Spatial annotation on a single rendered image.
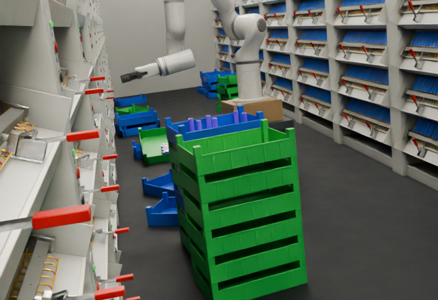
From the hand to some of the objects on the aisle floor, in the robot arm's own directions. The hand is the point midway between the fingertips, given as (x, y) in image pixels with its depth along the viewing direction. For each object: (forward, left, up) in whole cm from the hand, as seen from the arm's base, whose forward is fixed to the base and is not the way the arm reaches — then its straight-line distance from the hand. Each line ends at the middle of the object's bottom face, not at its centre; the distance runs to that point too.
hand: (125, 77), depth 236 cm
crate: (-22, +21, -60) cm, 67 cm away
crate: (-17, -15, -58) cm, 62 cm away
